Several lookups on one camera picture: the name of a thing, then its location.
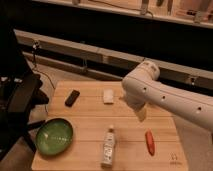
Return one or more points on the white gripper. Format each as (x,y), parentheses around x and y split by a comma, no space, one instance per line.
(135,100)

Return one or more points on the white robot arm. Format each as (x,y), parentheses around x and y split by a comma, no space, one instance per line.
(141,85)

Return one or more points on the red carrot toy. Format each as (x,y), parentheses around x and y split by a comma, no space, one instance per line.
(150,142)

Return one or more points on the white rectangular block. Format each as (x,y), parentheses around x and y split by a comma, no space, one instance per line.
(108,96)

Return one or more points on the black rectangular block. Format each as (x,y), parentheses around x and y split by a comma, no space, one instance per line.
(72,98)

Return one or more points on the green bowl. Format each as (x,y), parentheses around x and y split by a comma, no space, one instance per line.
(54,137)

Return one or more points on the black office chair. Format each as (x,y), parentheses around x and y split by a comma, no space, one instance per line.
(19,90)

